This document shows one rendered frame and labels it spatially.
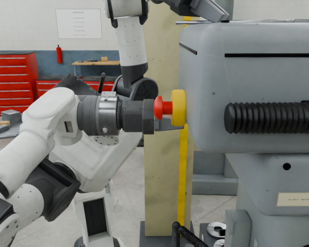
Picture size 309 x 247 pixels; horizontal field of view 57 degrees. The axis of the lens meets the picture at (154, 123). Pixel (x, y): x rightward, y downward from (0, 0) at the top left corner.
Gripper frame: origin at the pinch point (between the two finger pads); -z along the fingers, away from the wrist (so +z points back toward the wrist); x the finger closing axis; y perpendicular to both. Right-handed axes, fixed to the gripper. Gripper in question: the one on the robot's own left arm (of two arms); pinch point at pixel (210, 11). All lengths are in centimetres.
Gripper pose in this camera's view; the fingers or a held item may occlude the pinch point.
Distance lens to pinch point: 56.5
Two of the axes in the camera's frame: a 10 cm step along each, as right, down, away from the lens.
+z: -7.3, -6.2, 2.8
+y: 4.2, -7.3, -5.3
